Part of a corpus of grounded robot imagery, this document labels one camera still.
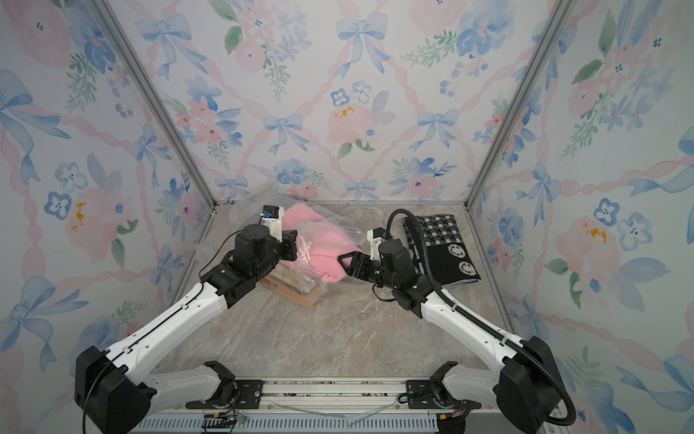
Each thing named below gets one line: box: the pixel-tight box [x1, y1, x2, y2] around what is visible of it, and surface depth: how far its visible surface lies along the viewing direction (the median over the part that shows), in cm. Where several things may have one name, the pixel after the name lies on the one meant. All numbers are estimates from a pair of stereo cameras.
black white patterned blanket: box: [402, 214, 481, 286], surface depth 105 cm
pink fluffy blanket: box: [280, 203, 362, 283], surface depth 80 cm
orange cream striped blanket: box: [259, 261, 322, 307], surface depth 86 cm
